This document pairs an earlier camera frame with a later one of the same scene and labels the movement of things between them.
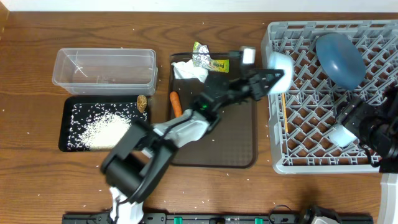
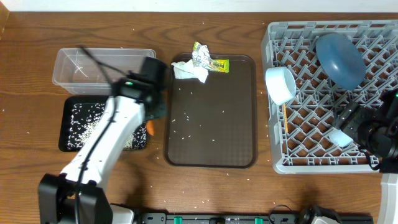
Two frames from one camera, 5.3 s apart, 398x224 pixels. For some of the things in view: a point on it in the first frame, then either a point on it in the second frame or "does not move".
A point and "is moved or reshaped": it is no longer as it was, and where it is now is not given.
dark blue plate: [342, 59] does not move
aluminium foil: [201, 55] does not move
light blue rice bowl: [282, 61] is moved or reshaped
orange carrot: [176, 103] is moved or reshaped
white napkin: [188, 70] does not move
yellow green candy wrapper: [221, 65] does not move
